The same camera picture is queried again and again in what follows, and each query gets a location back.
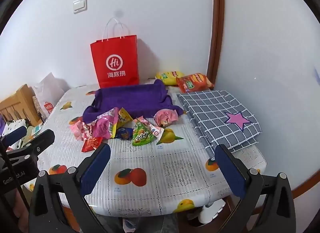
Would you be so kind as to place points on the red snack packet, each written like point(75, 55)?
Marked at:
point(91, 144)

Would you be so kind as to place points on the wooden chair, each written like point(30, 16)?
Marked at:
point(17, 107)

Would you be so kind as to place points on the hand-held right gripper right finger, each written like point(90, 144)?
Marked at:
point(230, 173)

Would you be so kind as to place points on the white plastic object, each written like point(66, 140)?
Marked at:
point(211, 213)

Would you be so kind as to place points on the white light switch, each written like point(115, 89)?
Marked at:
point(80, 5)

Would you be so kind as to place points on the white plastic bag red label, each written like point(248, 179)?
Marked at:
point(48, 92)

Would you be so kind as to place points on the red paper bag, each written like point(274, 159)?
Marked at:
point(115, 57)

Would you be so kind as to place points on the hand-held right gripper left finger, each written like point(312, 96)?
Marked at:
point(96, 170)

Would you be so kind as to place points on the wooden trim strip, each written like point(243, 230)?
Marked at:
point(307, 185)

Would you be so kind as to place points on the fruit print tablecloth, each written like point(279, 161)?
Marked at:
point(160, 173)

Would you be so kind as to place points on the magenta snack packet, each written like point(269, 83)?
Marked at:
point(105, 126)

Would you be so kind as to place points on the purple cloth tray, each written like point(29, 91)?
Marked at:
point(140, 97)

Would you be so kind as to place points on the yellow triangular snack packet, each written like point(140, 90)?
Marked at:
point(123, 117)

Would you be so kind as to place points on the orange chip bag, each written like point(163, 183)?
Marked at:
point(195, 82)

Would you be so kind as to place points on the yellow chip bag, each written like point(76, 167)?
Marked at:
point(168, 77)

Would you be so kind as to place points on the grey checked cloth pink star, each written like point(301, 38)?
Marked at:
point(215, 117)

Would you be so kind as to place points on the green triangular snack packet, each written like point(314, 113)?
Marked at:
point(141, 135)

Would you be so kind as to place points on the spotted white cloth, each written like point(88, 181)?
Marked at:
point(15, 125)

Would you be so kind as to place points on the pink bear stick packet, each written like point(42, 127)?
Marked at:
point(165, 117)

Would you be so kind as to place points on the small white red packet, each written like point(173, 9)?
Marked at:
point(157, 131)

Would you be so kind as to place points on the blue snack packet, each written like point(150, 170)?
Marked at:
point(123, 133)

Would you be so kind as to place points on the light pink snack packet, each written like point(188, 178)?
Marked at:
point(77, 129)

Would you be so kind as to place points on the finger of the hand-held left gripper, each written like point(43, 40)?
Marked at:
point(15, 134)
point(41, 140)

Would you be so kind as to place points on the wooden door frame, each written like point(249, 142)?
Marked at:
point(217, 35)

